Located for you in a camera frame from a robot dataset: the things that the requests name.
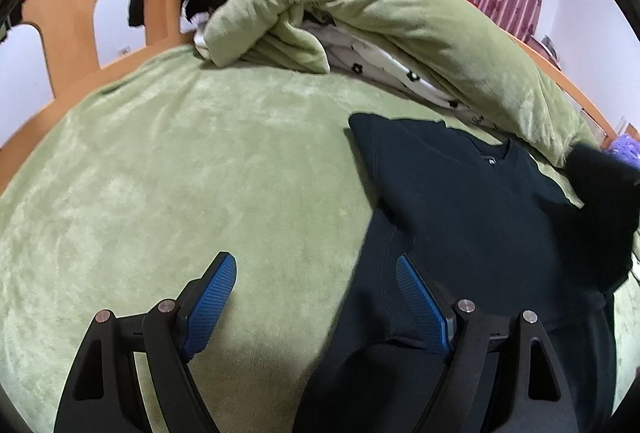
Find black white striped garment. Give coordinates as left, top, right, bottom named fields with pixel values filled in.
left=0, top=0, right=25, bottom=43

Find cluttered items behind bed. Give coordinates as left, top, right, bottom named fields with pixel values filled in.
left=529, top=35, right=560, bottom=68

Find black sweater with logo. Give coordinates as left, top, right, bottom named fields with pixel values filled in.
left=293, top=113, right=639, bottom=432

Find green flower-lined quilt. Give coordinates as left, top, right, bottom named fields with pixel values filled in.
left=198, top=0, right=597, bottom=167

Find green plush bed sheet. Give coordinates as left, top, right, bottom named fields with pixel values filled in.
left=0, top=44, right=640, bottom=433

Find purple plush toy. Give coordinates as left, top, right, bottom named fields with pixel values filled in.
left=606, top=134, right=640, bottom=170

